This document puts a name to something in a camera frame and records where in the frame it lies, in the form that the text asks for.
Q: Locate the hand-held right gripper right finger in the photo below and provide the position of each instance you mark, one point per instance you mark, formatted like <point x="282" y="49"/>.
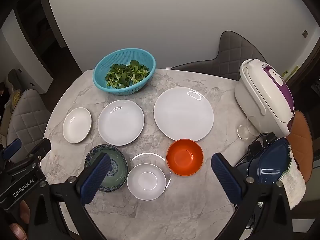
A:
<point x="225" y="180"/>

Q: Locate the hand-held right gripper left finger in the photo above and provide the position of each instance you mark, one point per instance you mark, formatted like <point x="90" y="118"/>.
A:
<point x="96" y="180"/>

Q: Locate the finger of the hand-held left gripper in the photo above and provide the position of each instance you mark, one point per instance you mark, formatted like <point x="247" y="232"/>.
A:
<point x="11" y="148"/>
<point x="40" y="148"/>

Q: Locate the blue patterned green bowl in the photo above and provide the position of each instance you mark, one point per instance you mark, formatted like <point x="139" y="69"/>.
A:
<point x="120" y="166"/>

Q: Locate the small white plate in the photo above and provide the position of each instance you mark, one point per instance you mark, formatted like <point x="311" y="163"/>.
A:
<point x="76" y="125"/>

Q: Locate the orange bowl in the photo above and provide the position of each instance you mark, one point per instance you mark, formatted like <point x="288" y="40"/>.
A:
<point x="185" y="157"/>

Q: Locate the white bowl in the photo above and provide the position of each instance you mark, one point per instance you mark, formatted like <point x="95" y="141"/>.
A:
<point x="146" y="181"/>

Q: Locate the medium white plate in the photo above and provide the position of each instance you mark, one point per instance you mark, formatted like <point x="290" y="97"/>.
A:
<point x="121" y="122"/>

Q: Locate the large white plate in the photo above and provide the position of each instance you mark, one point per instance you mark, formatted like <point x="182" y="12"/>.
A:
<point x="183" y="113"/>

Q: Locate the person's left hand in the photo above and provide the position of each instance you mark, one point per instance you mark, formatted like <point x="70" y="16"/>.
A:
<point x="17" y="230"/>

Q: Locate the light grey quilted chair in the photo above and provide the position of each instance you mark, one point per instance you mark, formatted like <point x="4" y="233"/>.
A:
<point x="27" y="120"/>

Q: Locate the clear glass cup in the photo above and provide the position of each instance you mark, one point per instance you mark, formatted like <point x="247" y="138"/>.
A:
<point x="243" y="131"/>

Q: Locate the white towel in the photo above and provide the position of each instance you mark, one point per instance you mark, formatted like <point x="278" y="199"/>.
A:
<point x="296" y="177"/>

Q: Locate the orange chair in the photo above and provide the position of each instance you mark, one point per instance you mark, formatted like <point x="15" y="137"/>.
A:
<point x="302" y="135"/>

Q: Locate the blue plastic colander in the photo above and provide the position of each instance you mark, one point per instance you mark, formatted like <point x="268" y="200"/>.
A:
<point x="100" y="81"/>

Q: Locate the white purple rice cooker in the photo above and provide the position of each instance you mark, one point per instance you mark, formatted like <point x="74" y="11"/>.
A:
<point x="265" y="97"/>

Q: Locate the green leafy vegetables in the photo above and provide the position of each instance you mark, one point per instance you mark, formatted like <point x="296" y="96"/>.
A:
<point x="125" y="76"/>

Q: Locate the dark grey quilted chair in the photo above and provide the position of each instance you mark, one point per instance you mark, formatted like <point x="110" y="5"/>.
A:
<point x="232" y="52"/>

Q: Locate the dark wooden cabinet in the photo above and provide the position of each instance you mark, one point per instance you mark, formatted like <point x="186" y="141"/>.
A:
<point x="37" y="17"/>

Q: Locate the wall socket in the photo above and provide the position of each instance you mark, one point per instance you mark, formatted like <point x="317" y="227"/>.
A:
<point x="305" y="33"/>

